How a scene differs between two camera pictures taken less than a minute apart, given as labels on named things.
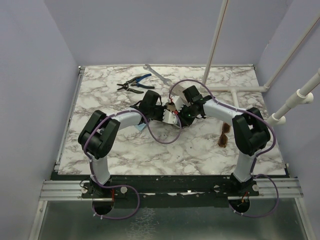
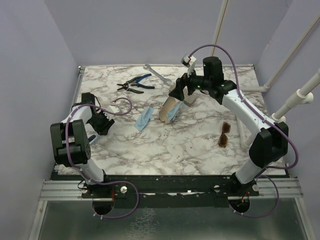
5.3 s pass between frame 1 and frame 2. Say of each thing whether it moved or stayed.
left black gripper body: moved
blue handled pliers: stayed
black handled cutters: stayed
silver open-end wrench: stayed
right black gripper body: moved
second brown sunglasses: stayed
